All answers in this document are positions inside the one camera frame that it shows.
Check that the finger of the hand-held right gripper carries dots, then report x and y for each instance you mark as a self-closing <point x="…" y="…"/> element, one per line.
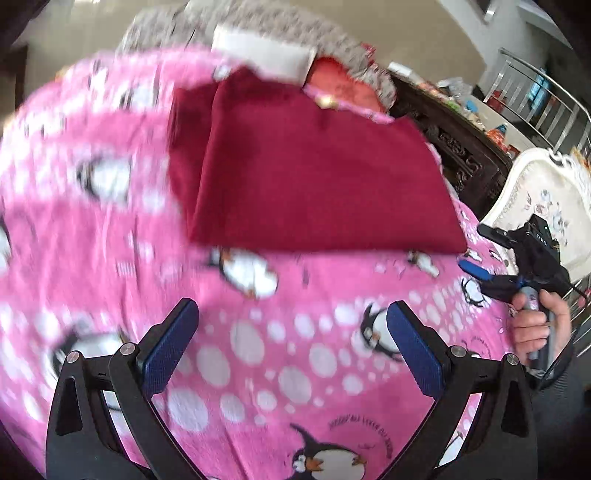
<point x="494" y="234"/>
<point x="475" y="270"/>

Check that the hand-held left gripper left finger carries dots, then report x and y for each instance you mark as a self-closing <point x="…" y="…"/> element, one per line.
<point x="170" y="344"/>

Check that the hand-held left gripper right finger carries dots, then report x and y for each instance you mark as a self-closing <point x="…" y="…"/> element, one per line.
<point x="415" y="350"/>

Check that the dark red garment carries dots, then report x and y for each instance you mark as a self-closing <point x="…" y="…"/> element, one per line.
<point x="314" y="184"/>

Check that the person's right forearm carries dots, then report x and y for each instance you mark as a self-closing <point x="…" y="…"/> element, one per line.
<point x="568" y="415"/>

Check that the person's right hand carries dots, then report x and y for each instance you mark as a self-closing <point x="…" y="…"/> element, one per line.
<point x="526" y="334"/>

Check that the white ornate upholstered chair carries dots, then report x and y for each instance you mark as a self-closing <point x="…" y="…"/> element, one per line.
<point x="531" y="194"/>

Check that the dark carved wooden cabinet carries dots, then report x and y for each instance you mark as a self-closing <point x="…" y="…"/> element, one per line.
<point x="457" y="147"/>

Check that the pink penguin print blanket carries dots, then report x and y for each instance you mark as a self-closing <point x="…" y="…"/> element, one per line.
<point x="92" y="258"/>

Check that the metal stair railing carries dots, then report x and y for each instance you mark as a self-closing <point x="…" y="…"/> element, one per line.
<point x="540" y="92"/>

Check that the red cushion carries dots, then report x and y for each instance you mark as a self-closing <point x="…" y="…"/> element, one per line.
<point x="341" y="85"/>

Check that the white pillow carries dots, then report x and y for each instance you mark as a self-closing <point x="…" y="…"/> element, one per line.
<point x="263" y="53"/>

